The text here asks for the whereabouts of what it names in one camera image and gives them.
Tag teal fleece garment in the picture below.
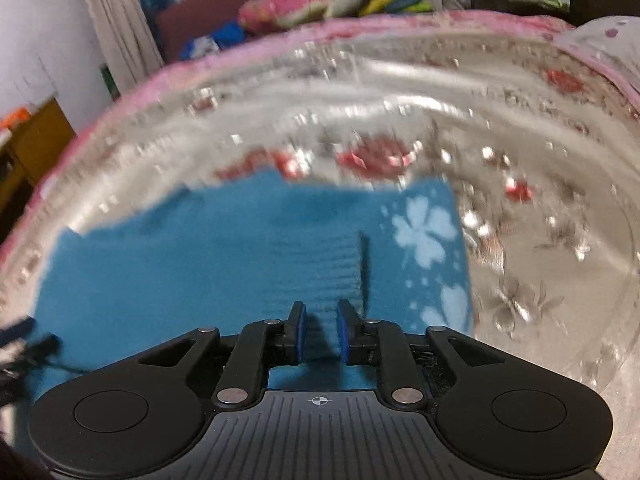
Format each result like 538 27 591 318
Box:
30 171 473 396

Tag blue clothes pile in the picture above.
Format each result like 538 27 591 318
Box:
179 21 247 61

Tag wooden side cabinet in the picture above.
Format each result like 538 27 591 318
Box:
1 98 76 242

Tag white orange items on cabinet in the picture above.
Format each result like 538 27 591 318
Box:
0 106 32 133

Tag floral satin bedspread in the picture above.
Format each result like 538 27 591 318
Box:
1 11 639 479

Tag dark red headboard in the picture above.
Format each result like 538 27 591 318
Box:
154 0 248 64

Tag beige left curtain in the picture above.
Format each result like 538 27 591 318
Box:
86 0 164 93

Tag pink spotted pillow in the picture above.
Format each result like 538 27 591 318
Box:
553 15 640 110

